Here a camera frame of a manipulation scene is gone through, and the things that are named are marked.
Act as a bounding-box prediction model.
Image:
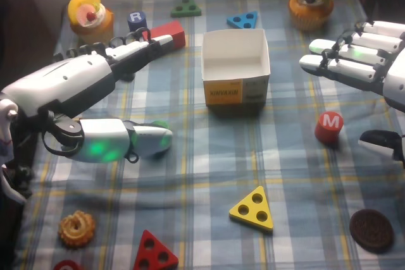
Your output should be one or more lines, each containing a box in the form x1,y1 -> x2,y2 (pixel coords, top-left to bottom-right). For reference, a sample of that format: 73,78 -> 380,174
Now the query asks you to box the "green triangle block with holes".
170,0 -> 203,19

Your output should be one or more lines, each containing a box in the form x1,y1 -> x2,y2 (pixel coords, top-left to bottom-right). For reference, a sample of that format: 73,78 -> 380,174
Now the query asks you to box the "toy butter cookie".
58,210 -> 97,249

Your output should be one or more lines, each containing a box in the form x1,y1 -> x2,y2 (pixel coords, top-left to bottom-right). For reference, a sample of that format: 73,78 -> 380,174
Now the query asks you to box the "toy chocolate sandwich cookie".
349,208 -> 396,254

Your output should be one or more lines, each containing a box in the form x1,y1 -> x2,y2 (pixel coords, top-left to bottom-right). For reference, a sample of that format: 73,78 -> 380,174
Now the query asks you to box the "toy cupcake with strawberries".
287,0 -> 335,32

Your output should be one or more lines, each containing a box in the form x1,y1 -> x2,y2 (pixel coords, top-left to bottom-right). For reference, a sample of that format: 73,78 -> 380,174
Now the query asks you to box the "white paper box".
201,28 -> 271,108

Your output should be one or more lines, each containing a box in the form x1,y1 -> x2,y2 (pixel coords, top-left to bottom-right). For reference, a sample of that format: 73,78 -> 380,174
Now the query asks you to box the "red triangle block with holes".
132,229 -> 180,270

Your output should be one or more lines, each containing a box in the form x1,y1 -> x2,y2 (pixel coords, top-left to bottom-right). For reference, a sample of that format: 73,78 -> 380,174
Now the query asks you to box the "yellow triangle block with holes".
228,185 -> 274,233

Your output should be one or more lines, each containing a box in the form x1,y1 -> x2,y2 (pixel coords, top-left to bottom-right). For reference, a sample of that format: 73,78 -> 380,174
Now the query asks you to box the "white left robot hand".
0,26 -> 175,165

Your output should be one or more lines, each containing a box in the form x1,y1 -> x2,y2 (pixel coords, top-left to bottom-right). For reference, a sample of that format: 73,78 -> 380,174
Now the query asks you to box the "red rectangular block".
142,20 -> 187,51

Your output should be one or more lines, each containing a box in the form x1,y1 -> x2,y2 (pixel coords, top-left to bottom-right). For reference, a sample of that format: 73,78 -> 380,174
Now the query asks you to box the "toy cupcake with peach slice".
66,0 -> 115,45

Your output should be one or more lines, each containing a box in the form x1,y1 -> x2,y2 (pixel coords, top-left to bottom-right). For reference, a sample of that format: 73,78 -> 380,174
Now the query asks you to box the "blue plaid tablecloth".
12,0 -> 405,270

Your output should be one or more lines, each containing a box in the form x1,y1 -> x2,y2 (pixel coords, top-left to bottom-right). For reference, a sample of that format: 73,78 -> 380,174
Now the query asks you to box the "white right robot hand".
298,20 -> 405,170

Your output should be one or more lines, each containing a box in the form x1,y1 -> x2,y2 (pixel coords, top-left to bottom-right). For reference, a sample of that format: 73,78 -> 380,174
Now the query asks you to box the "blue cylinder with letter R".
127,10 -> 148,32

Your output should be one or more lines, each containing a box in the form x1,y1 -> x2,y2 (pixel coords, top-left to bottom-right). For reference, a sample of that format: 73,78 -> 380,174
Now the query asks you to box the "red cylinder with letter M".
314,111 -> 345,145

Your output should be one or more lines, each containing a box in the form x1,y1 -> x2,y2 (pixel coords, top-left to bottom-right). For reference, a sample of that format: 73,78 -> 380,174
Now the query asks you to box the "blue triangle block with holes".
226,10 -> 259,30

